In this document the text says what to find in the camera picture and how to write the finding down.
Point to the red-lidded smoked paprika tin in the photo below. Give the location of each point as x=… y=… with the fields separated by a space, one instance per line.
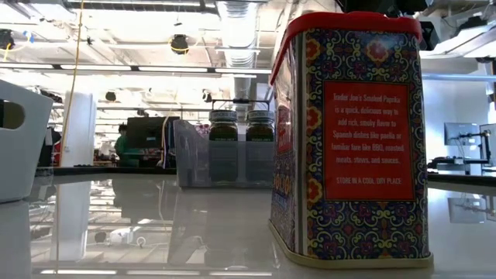
x=368 y=139

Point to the green-lidded oregano glass jar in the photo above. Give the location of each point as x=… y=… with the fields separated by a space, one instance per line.
x=223 y=131
x=259 y=131

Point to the large black ceiling dome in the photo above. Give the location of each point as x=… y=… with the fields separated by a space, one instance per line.
x=179 y=44

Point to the ceiling light strip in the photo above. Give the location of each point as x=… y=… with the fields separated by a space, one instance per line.
x=174 y=69

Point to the grey translucent plastic bin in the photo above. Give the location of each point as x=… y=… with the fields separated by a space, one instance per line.
x=190 y=170

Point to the large black monitor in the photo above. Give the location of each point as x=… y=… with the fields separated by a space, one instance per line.
x=151 y=133

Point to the small black ceiling dome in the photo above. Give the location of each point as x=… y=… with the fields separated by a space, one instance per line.
x=110 y=96

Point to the person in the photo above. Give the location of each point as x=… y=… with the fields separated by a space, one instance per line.
x=122 y=147

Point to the white pillar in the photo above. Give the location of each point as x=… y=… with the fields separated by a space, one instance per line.
x=79 y=131

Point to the dark hanging jacket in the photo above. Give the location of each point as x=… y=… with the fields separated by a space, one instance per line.
x=50 y=153

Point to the white plastic bin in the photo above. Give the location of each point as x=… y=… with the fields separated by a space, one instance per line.
x=23 y=162

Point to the silver ventilation duct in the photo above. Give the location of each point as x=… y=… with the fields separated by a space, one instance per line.
x=238 y=31

